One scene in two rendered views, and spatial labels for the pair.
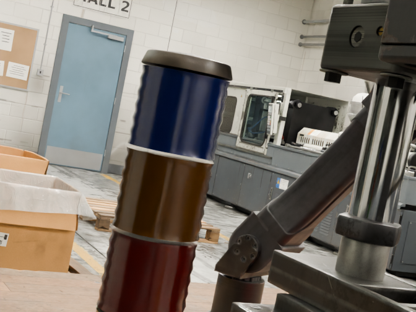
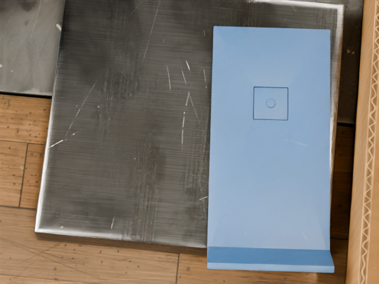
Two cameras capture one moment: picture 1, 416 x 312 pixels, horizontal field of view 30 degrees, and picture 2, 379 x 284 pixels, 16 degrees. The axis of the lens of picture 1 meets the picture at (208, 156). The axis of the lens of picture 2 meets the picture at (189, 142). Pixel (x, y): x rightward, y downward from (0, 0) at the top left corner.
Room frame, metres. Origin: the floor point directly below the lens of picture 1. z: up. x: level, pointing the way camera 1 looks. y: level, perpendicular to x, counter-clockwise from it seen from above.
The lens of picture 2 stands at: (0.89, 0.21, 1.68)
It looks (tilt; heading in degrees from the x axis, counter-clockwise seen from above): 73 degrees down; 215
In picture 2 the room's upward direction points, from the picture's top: straight up
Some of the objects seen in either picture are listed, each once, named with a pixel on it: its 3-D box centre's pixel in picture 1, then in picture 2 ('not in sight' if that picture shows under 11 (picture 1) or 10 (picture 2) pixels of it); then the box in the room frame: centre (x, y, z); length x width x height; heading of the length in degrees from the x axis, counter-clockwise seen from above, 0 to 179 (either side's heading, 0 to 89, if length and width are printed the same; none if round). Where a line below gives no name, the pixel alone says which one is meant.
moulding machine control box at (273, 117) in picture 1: (275, 119); not in sight; (9.52, -0.72, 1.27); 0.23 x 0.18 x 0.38; 116
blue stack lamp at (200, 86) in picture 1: (178, 112); not in sight; (0.33, 0.02, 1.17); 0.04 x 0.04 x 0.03
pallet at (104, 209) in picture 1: (141, 218); not in sight; (7.40, 0.51, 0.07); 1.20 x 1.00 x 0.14; 118
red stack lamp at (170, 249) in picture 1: (147, 272); not in sight; (0.33, 0.02, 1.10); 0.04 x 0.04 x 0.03
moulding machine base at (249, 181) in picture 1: (290, 186); not in sight; (9.90, -1.11, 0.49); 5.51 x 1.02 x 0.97; 26
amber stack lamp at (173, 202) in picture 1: (163, 192); not in sight; (0.33, 0.02, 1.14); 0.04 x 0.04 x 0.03
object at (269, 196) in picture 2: not in sight; (270, 144); (0.67, 0.12, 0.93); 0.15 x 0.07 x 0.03; 33
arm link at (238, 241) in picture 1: (253, 255); not in sight; (1.01, -0.08, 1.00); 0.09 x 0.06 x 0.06; 147
